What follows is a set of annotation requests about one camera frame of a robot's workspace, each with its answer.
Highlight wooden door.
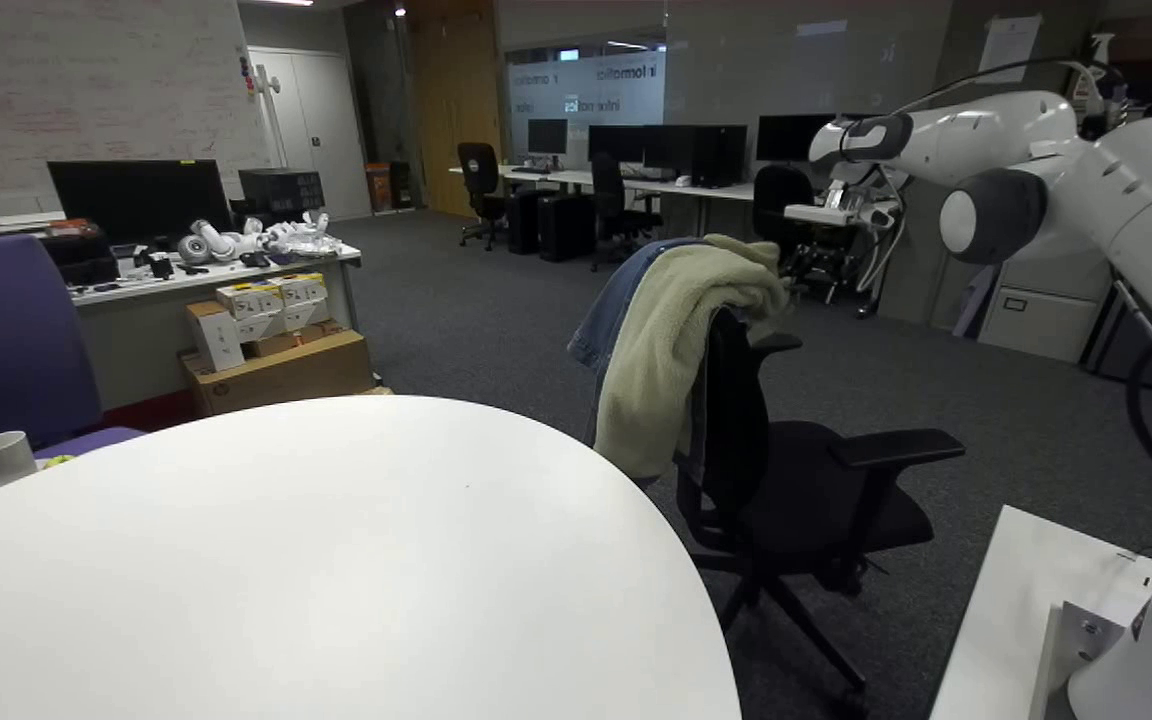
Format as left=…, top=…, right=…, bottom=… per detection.
left=407, top=0, right=510, bottom=225

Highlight white clutter pile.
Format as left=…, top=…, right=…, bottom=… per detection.
left=174, top=212, right=340, bottom=274

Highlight small black box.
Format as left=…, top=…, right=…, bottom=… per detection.
left=40, top=215, right=119, bottom=290

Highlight long background desk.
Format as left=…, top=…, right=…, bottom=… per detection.
left=492, top=158, right=874, bottom=263

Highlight large black monitor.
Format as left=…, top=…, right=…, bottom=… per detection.
left=49, top=158, right=238, bottom=253

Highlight white office desk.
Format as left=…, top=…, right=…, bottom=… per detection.
left=67, top=236, right=370, bottom=411

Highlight brown cardboard box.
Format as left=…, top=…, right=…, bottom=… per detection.
left=179, top=325, right=378, bottom=415

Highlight row of background monitors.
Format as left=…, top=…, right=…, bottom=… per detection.
left=520, top=113, right=849, bottom=193

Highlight dark background office chair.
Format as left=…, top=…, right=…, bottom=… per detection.
left=451, top=138, right=513, bottom=258
left=587, top=158, right=662, bottom=274

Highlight white paper cup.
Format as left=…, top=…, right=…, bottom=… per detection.
left=0, top=428, right=40, bottom=489

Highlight purple chair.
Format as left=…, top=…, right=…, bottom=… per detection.
left=0, top=236, right=145, bottom=513

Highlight small white boxes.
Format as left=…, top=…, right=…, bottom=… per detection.
left=187, top=274, right=334, bottom=373

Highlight denim jacket with fleece lining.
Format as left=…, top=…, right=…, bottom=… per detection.
left=564, top=233, right=793, bottom=489

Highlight white robot mounting platform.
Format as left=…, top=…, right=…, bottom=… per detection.
left=928, top=499, right=1152, bottom=720

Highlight black office chair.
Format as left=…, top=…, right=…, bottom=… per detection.
left=673, top=305, right=967, bottom=695

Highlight grey filing cabinet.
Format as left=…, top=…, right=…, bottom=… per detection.
left=972, top=253, right=1116, bottom=368

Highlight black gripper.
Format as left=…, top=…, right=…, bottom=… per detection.
left=752, top=159, right=825, bottom=258

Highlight grey metal bracket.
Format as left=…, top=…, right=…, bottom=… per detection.
left=1030, top=595, right=1141, bottom=720

